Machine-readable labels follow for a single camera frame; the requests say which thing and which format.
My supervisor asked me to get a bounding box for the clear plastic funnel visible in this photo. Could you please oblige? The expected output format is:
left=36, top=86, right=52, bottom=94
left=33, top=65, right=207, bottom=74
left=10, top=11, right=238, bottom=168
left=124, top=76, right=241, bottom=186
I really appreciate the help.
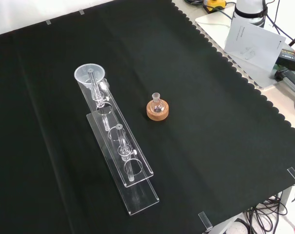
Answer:
left=74, top=63, right=110, bottom=132

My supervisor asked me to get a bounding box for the clear acrylic funnel stand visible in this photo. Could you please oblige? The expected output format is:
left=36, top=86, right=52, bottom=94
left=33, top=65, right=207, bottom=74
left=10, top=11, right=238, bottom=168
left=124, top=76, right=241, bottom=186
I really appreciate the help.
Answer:
left=75, top=70, right=160, bottom=216

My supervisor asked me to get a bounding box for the small round-bottom glass flask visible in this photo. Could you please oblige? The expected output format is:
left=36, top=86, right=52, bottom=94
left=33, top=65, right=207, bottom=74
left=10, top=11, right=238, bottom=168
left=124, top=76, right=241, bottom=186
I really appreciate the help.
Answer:
left=150, top=92, right=165, bottom=114

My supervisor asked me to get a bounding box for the black bench cloth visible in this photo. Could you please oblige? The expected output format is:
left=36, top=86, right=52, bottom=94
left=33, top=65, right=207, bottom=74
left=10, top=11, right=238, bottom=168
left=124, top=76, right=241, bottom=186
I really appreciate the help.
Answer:
left=0, top=0, right=295, bottom=234

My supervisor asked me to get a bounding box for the pale board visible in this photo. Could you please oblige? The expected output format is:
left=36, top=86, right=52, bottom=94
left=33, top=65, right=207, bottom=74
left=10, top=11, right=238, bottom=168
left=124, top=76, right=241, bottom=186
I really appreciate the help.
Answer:
left=194, top=10, right=295, bottom=90

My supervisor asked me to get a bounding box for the white paper leaflet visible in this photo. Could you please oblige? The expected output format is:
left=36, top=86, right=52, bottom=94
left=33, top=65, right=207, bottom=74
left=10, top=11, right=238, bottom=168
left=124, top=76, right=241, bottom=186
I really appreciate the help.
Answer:
left=224, top=18, right=287, bottom=73

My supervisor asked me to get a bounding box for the yellow stop button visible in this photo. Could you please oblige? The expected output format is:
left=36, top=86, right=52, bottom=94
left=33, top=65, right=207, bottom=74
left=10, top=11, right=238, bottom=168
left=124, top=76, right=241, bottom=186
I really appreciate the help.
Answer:
left=203, top=0, right=227, bottom=13

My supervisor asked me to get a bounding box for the grey and black device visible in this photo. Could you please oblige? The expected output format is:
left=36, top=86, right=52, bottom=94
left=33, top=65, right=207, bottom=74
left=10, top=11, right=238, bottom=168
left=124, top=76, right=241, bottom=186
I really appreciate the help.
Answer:
left=273, top=69, right=295, bottom=95

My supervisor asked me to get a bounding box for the black power adapter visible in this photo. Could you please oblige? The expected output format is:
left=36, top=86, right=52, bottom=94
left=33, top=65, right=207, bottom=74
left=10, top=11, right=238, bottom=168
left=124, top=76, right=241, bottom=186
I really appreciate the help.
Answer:
left=277, top=48, right=295, bottom=73

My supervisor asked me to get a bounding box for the grey table leg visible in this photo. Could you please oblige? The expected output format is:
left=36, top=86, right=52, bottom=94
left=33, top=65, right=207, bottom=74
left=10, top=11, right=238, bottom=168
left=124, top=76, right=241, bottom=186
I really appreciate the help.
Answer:
left=279, top=186, right=295, bottom=208

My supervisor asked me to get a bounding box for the cork ring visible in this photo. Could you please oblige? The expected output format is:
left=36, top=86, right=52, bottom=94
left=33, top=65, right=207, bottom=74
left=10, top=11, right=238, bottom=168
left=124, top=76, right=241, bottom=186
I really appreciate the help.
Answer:
left=146, top=98, right=169, bottom=122

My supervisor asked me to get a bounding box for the black floor cable bundle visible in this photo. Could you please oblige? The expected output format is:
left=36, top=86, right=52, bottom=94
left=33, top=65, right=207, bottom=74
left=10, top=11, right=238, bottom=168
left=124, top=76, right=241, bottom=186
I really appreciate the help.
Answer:
left=244, top=192, right=295, bottom=234

